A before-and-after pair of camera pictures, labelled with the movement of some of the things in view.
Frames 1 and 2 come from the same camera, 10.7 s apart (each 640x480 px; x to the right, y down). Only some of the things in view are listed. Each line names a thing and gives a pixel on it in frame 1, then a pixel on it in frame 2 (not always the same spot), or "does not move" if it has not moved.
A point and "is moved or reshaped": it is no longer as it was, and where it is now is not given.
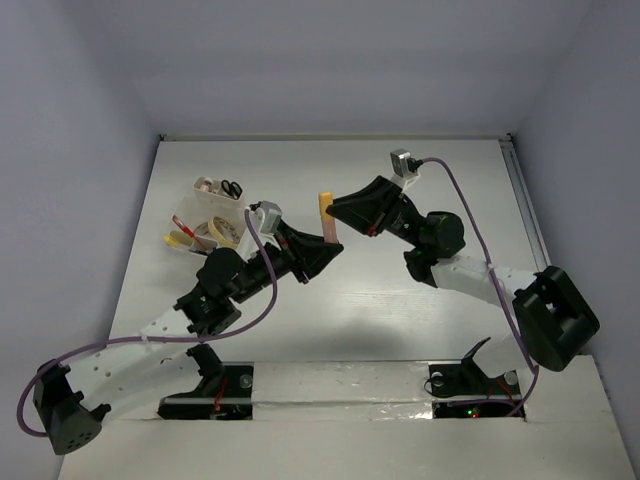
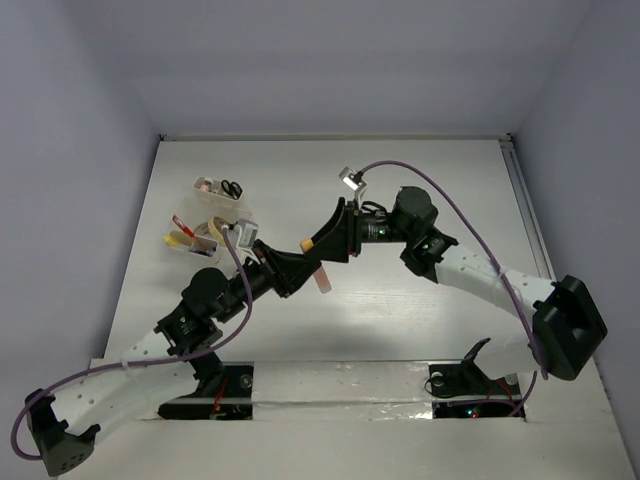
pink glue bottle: x=329 y=230 is moved or reshaped
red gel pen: x=183 y=227 does not move
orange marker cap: x=325 y=199 is moved or reshaped
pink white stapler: x=207 y=185 does not move
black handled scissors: x=232 y=188 does not move
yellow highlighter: x=170 y=240 does not move
